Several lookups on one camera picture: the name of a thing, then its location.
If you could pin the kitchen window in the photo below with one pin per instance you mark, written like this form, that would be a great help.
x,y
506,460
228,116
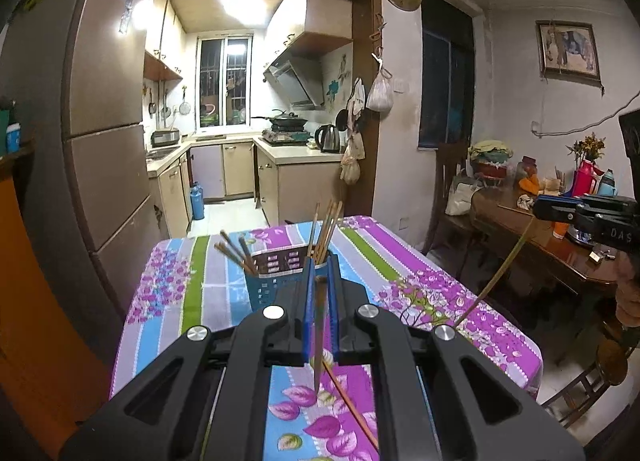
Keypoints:
x,y
222,81

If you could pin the gas stove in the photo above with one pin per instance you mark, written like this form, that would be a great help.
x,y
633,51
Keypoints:
x,y
285,135

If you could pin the red thermos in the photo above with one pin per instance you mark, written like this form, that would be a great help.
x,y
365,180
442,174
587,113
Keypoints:
x,y
584,181

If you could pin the light switch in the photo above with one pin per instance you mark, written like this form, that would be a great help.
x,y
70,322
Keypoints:
x,y
399,86

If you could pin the person's right hand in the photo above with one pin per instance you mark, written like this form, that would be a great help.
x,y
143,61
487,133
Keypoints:
x,y
629,291

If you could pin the framed picture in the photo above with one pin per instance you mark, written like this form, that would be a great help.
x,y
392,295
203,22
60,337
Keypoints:
x,y
567,48

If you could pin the kitchen base cabinets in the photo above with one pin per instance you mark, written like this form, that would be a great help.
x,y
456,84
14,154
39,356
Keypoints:
x,y
300,186

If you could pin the set of wooden chopsticks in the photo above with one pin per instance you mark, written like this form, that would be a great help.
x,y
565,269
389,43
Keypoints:
x,y
327,236

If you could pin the white tote bag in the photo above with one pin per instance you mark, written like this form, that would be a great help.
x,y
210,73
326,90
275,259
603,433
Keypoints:
x,y
462,198

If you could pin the orange wooden cabinet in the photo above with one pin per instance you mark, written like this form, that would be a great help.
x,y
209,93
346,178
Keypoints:
x,y
30,316

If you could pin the brown refrigerator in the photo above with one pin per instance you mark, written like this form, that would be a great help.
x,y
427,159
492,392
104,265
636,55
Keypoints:
x,y
100,91

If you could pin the dark wooden side table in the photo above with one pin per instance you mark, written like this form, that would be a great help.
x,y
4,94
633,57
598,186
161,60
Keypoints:
x,y
550,261

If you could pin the hanging beige bags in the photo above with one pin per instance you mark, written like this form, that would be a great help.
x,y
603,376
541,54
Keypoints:
x,y
352,161

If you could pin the wall socket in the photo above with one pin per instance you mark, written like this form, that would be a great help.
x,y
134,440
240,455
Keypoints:
x,y
403,223

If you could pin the wooden chair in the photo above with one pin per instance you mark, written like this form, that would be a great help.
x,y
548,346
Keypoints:
x,y
607,361
450,166

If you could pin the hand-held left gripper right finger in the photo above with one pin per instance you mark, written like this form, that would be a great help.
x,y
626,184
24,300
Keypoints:
x,y
332,311

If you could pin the range hood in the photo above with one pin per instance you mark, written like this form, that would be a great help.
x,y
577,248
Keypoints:
x,y
295,81

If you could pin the dried flower bouquet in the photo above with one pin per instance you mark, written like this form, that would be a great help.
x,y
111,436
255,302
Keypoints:
x,y
587,146

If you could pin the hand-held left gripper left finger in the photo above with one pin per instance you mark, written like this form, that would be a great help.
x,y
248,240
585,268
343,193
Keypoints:
x,y
310,311

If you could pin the blue floor bottle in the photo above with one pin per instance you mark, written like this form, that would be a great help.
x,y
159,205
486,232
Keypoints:
x,y
197,203

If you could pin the single brown chopstick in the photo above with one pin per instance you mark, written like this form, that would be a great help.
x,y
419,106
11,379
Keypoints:
x,y
500,275
350,402
318,331

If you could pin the orange cup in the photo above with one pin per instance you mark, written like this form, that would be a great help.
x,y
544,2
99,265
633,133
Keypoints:
x,y
561,230

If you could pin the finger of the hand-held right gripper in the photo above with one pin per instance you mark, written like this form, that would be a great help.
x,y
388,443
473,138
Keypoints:
x,y
555,208

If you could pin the blue plastic tub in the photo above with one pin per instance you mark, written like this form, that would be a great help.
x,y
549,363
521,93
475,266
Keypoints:
x,y
13,138

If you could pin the beige wall cabinets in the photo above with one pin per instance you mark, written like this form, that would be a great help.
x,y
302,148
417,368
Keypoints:
x,y
162,36

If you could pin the blue metal utensil holder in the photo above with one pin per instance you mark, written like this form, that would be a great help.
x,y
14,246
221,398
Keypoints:
x,y
272,286

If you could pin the glass jar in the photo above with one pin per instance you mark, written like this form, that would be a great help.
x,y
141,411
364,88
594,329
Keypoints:
x,y
526,170

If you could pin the dark barred window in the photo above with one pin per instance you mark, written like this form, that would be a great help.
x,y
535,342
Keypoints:
x,y
445,71

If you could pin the silver countertop appliance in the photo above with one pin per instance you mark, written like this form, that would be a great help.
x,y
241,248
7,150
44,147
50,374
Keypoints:
x,y
165,137

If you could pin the wall cabinet above hood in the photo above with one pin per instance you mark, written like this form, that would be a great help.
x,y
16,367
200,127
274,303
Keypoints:
x,y
320,16

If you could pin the flower wall sticker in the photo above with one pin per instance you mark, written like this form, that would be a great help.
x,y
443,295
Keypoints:
x,y
336,86

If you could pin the light blue flask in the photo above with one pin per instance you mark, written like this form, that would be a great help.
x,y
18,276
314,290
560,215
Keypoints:
x,y
606,185

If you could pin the floral striped tablecloth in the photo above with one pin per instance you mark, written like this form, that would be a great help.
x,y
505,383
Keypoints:
x,y
425,301

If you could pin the hanging strainer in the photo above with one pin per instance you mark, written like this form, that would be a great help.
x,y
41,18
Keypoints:
x,y
185,106

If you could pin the white plastic bag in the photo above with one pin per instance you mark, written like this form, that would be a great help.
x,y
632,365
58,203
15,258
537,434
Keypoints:
x,y
381,93

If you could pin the black wok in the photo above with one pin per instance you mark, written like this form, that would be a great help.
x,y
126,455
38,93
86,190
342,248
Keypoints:
x,y
287,118

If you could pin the electric kettle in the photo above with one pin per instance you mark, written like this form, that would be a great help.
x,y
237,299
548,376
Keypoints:
x,y
328,138

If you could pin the fridge sticker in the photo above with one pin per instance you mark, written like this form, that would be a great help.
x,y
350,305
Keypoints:
x,y
126,16

